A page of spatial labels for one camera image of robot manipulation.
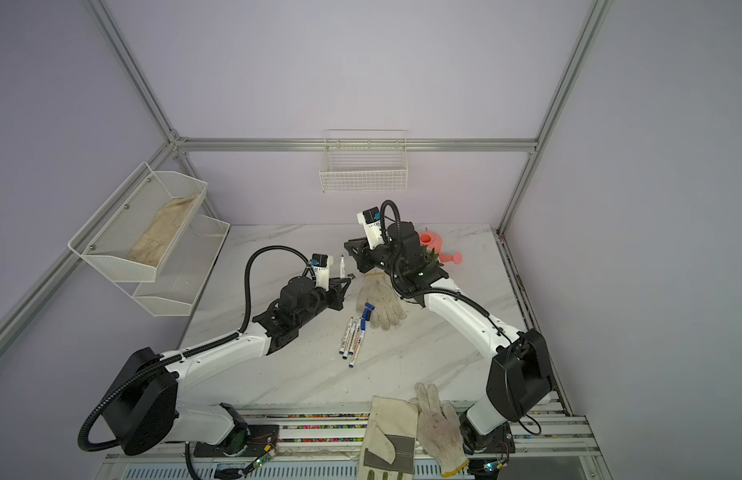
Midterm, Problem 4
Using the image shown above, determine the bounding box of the white knit glove front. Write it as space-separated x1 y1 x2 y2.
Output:
414 383 468 478

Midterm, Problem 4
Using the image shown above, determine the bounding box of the white mesh shelf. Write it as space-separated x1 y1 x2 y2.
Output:
67 162 207 283
132 214 230 317

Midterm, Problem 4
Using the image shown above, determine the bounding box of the pink watering can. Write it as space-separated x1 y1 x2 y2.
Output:
419 231 463 265

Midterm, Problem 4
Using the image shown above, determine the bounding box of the potted green plant white pot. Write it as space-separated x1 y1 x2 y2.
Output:
417 246 441 277

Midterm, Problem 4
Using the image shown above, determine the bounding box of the beige cloth in shelf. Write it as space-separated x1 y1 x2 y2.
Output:
127 194 198 267

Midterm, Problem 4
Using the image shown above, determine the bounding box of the white knit glove on table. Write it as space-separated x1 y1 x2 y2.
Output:
356 272 407 331

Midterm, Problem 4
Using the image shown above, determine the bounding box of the beige leather work glove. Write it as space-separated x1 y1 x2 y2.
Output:
357 396 419 480

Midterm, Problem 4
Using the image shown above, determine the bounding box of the white wire wall basket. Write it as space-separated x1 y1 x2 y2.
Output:
319 129 409 194

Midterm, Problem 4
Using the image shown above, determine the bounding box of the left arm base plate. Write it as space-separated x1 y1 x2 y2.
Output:
193 424 280 458

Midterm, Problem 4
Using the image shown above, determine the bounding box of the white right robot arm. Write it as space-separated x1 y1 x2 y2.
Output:
344 214 556 436

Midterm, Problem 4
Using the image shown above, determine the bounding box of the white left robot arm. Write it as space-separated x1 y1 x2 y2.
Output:
77 276 352 456

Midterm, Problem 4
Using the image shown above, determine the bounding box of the lower white mesh shelf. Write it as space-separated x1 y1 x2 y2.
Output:
132 214 230 317

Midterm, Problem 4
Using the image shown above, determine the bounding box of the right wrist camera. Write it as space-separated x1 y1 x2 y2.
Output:
357 207 384 250

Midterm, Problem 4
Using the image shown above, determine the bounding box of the black corrugated cable left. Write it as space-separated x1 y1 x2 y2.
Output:
76 244 315 454

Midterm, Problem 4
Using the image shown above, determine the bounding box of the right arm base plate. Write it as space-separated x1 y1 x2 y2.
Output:
460 415 516 455

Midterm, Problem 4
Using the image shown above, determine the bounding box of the upper white mesh shelf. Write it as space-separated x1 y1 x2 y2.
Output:
67 162 207 283

